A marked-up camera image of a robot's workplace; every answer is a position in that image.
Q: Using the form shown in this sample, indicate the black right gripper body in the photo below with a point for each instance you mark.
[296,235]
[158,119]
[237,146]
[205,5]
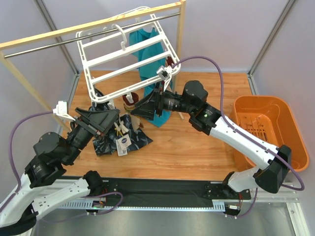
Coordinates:
[158,103]

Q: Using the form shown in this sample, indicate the orange plastic laundry basket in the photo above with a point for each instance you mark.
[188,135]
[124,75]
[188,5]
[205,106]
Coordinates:
[271,119]

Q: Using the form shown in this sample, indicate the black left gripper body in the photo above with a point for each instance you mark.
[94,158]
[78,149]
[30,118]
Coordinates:
[88,125]

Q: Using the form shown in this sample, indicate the white clip drying hanger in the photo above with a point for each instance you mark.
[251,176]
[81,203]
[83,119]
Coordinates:
[105,53]

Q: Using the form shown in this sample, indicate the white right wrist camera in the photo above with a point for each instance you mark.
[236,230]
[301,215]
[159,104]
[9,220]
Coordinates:
[165,75]

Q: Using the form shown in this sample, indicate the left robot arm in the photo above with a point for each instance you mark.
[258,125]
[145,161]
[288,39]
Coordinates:
[21,210]

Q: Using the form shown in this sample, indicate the striped sock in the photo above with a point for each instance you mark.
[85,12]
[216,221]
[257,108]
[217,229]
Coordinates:
[129,104]

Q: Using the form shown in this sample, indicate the teal shorts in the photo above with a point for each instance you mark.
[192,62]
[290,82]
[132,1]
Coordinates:
[149,70]

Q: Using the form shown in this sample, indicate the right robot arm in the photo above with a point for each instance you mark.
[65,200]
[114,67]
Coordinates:
[269,171]

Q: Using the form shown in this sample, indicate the striped sock maroon toe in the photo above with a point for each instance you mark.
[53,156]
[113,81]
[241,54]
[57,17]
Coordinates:
[169,61]

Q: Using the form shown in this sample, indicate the dark shark print shorts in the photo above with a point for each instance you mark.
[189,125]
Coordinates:
[106,145]

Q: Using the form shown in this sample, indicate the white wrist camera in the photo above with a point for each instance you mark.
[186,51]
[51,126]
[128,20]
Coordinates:
[165,75]
[61,110]

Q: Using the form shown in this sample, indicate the wooden clothes rack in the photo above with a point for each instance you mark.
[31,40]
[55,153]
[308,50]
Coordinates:
[56,34]

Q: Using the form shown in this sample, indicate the white paper garment tag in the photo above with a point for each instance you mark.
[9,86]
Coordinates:
[122,144]

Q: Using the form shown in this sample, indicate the black base cloth strip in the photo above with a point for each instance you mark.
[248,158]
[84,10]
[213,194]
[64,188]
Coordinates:
[163,194]

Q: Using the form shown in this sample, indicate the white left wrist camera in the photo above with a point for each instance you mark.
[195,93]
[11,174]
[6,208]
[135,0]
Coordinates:
[61,110]

